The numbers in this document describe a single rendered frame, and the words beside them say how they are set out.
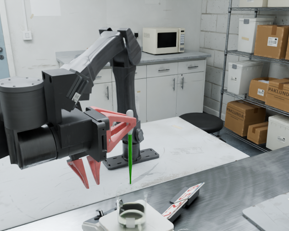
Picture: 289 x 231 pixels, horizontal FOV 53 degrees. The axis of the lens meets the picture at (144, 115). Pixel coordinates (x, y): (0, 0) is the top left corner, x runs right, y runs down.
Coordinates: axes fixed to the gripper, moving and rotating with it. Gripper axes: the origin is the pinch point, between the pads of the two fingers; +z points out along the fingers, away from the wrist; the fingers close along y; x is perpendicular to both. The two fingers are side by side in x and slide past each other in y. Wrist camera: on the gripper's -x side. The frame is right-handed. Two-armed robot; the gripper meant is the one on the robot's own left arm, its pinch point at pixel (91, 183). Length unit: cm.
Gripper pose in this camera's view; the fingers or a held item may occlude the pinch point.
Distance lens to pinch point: 72.0
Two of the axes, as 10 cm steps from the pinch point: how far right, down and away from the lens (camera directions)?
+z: 3.1, 9.5, -0.6
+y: 8.4, -2.4, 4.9
